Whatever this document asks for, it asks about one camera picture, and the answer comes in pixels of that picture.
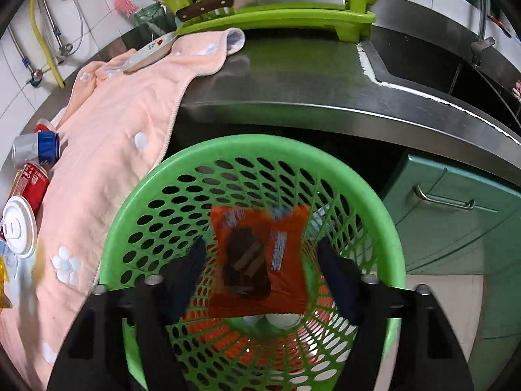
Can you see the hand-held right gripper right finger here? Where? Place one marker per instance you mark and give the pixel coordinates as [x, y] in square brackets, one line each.
[342, 289]

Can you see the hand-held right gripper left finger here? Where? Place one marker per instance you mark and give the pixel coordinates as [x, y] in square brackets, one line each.
[184, 289]

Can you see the orange snack packet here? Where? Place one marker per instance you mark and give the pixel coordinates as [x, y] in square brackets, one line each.
[293, 277]

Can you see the green plastic mesh basket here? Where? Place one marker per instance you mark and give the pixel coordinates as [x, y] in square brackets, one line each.
[260, 146]

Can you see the white round object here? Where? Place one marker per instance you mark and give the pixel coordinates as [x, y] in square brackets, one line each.
[281, 320]

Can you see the white plastic cup lid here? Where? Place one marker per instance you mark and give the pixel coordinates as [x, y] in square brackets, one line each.
[18, 226]

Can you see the yellow snack packet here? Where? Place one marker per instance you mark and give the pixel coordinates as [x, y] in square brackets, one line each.
[4, 283]

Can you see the red drink can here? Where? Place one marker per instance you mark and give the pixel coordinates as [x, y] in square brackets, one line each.
[32, 183]

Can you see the blue and silver can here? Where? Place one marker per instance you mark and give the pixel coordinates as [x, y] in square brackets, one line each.
[36, 148]

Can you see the white dish with red mark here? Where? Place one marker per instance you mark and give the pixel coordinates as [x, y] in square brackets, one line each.
[150, 51]

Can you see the steel sink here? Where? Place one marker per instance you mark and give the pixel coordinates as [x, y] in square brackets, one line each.
[447, 69]

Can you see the green glass jar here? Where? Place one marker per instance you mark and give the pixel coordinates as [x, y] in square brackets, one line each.
[148, 18]

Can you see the green plastic dish rack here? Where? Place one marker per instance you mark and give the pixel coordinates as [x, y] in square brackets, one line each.
[285, 20]

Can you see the metal faucet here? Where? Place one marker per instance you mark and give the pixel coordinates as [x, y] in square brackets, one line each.
[482, 44]

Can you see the pink bottle brush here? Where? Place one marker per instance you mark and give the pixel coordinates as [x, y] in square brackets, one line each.
[124, 6]

